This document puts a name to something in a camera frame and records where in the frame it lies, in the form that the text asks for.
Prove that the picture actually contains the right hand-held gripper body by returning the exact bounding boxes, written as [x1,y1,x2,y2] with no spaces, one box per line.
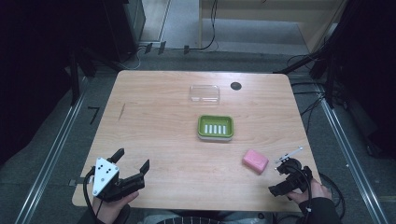
[274,147,314,194]

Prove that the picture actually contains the dark cabinet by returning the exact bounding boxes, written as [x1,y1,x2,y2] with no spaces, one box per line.
[102,0,148,62]

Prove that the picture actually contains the black floor cables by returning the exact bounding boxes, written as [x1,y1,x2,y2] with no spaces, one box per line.
[286,54,347,134]

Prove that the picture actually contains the white floor cable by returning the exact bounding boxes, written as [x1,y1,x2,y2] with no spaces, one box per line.
[120,45,148,71]

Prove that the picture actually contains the green soap dish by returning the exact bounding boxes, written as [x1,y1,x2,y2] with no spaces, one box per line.
[196,114,235,143]

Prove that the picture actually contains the black metal stand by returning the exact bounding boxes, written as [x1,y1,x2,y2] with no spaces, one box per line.
[274,36,347,110]
[66,46,125,106]

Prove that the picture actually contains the pink soap bar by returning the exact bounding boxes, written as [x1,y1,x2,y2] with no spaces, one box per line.
[242,148,270,175]

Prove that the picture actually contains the person's right hand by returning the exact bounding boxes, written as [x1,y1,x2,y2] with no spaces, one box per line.
[286,178,333,205]

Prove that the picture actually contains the clear plastic lid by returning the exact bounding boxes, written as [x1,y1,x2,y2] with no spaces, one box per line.
[188,84,221,105]

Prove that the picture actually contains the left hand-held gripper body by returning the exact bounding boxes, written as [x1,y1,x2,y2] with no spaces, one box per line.
[92,157,147,203]

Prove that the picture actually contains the light wooden cabinet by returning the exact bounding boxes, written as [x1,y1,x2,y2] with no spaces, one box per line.
[198,0,348,54]

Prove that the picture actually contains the left hand-held gripper cable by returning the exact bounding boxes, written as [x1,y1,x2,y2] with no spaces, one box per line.
[82,167,106,224]

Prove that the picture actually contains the metal floor rail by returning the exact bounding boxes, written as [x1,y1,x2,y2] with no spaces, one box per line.
[13,76,90,224]
[314,83,390,224]

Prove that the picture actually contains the person's left hand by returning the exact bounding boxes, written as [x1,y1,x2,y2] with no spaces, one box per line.
[92,190,140,224]

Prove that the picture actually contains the black hanging cable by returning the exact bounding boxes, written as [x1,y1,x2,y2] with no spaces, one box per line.
[186,0,219,52]

